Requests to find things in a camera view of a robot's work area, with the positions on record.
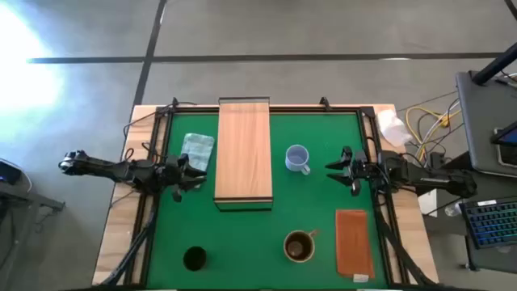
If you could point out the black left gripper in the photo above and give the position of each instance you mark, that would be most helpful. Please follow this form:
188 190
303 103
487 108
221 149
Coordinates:
177 178

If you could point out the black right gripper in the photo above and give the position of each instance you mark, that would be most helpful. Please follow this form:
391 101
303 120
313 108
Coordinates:
365 169

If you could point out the brown ceramic mug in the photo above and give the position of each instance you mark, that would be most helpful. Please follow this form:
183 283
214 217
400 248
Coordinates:
299 246

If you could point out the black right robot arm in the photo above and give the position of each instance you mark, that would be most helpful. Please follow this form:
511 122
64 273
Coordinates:
428 178

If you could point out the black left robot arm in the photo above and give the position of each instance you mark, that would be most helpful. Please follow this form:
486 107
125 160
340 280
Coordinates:
105 169

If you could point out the light green folded cloth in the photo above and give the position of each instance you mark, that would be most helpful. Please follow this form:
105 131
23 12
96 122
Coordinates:
198 149

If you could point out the lavender mug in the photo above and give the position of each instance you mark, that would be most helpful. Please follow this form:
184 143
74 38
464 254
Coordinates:
297 159

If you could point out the white crumpled cloth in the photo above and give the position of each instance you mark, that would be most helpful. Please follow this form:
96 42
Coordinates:
392 127

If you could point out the orange brown cloth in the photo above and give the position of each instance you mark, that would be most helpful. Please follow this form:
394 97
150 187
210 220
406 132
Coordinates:
354 242

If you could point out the green table mat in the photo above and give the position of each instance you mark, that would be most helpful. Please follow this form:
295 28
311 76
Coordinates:
242 242

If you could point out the white box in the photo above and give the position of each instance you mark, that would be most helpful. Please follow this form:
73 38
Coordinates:
427 202

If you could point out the black power strip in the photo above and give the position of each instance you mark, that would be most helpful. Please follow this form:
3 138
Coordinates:
436 159

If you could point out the grey laptop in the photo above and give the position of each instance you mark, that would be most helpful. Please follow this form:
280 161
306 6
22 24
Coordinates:
480 121

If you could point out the blue backlit keyboard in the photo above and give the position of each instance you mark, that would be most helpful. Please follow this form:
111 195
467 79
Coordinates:
490 222

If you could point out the black tablet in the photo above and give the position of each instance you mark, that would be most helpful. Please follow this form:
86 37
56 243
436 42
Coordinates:
507 135

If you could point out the black pole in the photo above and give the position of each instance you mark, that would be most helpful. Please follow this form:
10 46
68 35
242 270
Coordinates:
494 66

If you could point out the black device on stand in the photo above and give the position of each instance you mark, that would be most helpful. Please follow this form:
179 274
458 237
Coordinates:
8 171

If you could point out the black metal table frame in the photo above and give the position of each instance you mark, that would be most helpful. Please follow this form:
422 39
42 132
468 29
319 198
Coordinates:
369 129

